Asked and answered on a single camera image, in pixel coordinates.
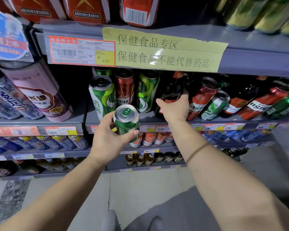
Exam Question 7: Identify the person's right shoe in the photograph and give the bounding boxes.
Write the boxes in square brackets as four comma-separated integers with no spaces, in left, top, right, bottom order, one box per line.
[147,215,164,231]

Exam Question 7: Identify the person's shoe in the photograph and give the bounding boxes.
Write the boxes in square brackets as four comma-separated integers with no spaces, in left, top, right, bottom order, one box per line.
[101,210,118,231]
[147,215,164,231]

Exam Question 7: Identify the person's right forearm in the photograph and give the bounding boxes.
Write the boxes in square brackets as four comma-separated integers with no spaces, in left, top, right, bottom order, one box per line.
[169,119,289,231]

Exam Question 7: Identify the person's left hand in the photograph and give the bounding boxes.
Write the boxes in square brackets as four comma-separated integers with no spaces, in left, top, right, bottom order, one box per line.
[88,111,140,167]

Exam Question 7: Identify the orange-bordered price tag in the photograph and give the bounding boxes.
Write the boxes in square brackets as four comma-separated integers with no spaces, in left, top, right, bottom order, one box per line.
[48,35,116,67]

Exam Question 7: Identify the yellow paper sign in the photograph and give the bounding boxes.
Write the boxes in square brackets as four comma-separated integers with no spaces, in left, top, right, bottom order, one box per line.
[102,27,229,73]

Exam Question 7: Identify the grey store shelving unit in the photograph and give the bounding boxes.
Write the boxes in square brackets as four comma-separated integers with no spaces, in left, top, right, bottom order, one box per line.
[0,12,289,182]

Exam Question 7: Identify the person's right hand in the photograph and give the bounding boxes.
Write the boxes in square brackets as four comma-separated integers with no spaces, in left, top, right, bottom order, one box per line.
[155,90,190,125]

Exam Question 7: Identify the person's left shoe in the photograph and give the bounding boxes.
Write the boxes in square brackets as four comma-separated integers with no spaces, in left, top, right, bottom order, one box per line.
[101,210,118,231]

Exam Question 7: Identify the short green beer cans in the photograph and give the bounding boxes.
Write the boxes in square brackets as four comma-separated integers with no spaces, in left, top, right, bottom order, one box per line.
[199,90,231,121]
[113,104,141,143]

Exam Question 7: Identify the blue round promo sign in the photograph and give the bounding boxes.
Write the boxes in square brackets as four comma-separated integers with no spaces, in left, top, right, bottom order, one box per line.
[0,7,34,62]

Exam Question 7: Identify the person's left forearm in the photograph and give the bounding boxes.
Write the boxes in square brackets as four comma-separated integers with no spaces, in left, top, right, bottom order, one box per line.
[0,155,106,231]

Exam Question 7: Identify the tall pink drink can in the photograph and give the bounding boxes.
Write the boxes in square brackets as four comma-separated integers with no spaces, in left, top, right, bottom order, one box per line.
[0,58,74,123]

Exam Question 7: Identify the orange promo strip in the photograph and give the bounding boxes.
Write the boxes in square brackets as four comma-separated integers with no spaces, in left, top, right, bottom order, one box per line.
[0,125,41,137]

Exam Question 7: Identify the brown wrist band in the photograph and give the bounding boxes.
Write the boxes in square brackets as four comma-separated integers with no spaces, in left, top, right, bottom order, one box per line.
[185,142,210,164]

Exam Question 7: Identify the blue-white RIO cans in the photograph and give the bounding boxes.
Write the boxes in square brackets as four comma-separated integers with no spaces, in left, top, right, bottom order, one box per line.
[0,66,44,121]

